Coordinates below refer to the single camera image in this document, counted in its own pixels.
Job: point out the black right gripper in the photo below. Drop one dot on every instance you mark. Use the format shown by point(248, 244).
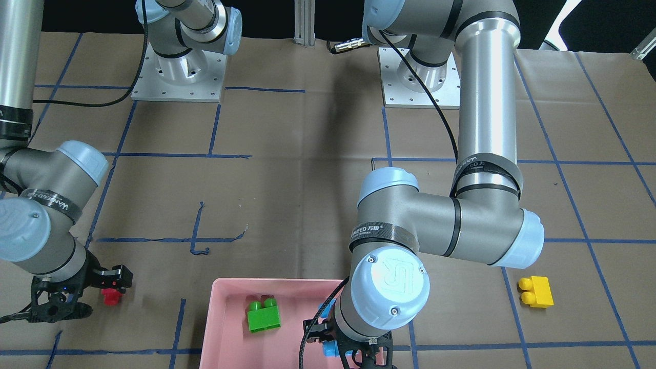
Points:
point(90, 277)

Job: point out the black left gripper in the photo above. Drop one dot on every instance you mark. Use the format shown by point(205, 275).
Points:
point(317, 328)

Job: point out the yellow toy block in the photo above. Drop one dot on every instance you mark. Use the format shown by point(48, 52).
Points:
point(536, 292)

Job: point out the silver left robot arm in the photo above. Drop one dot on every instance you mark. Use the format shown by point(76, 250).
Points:
point(481, 220)

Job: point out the green toy block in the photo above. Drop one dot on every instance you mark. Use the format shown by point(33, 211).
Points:
point(263, 315)

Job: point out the red toy block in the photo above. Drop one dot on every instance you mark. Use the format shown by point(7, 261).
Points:
point(111, 297)

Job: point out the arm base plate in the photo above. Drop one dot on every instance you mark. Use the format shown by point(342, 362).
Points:
point(195, 77)
point(402, 90)

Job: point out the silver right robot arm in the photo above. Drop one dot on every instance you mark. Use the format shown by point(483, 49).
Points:
point(49, 189)

